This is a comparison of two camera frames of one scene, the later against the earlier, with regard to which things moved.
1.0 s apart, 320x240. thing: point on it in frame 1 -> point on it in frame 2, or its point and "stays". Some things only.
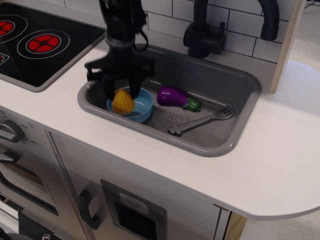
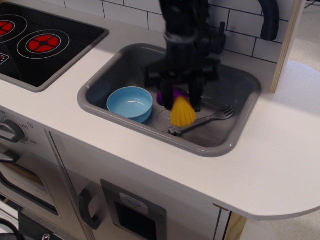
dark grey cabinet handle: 84,198 stays
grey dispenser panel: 134,218 stays
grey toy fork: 225,113 stays
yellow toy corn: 122,102 -> 183,114
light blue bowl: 143,108 stays
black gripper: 122,63 -> 187,64
